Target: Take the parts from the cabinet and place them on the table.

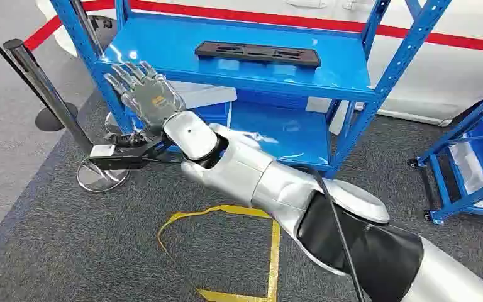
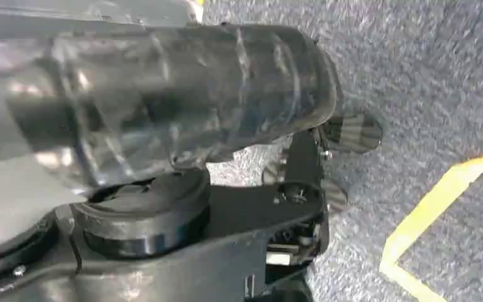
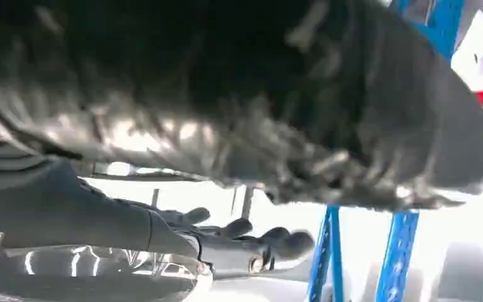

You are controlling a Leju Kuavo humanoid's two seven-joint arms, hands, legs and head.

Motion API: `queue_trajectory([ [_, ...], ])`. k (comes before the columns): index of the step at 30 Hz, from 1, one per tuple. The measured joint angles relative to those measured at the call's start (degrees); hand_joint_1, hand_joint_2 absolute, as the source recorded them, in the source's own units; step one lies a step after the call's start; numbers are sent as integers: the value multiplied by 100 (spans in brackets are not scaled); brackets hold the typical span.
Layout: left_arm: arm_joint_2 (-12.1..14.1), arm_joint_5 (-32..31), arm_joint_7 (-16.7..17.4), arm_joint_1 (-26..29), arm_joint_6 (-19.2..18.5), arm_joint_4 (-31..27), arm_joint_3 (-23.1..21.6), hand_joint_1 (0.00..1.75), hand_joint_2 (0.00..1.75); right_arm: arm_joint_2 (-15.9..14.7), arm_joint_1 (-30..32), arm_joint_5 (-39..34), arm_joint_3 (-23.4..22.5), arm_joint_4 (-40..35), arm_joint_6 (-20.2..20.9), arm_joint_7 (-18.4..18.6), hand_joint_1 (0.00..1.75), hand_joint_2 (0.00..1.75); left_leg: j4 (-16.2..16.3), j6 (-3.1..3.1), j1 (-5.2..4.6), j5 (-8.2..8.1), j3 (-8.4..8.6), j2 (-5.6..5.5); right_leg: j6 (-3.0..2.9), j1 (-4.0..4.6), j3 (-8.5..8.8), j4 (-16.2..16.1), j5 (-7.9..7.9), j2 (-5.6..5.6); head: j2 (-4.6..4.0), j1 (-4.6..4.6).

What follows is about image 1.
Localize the blue wheeled rack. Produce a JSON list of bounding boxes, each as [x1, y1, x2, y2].
[[408, 81, 483, 226]]

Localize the black plastic slotted tray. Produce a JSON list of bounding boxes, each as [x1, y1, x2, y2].
[[194, 40, 322, 69]]

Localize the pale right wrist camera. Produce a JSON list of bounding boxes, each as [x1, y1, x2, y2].
[[88, 140, 172, 172]]

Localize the yellow floor tape outline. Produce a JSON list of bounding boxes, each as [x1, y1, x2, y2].
[[157, 204, 282, 302]]

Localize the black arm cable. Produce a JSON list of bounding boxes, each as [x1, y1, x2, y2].
[[296, 165, 366, 302]]

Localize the dark stanchion post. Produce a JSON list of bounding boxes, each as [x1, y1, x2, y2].
[[69, 0, 135, 137]]

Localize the clear plastic bags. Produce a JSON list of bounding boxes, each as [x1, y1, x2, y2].
[[448, 102, 483, 211]]

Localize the blue steel shelving rack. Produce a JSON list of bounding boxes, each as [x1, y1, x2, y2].
[[50, 0, 453, 179]]

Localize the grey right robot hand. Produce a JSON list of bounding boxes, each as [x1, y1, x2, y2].
[[103, 60, 187, 137]]

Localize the thin black-based stanchion post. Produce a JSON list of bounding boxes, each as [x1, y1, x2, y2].
[[0, 17, 79, 133]]

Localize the grey box under shelf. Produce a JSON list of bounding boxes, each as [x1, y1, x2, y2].
[[169, 81, 238, 126]]

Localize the chrome stanchion post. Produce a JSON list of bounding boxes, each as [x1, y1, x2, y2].
[[3, 38, 131, 194]]

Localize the white panel with red stripe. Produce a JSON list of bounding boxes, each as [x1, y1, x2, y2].
[[35, 0, 483, 128]]

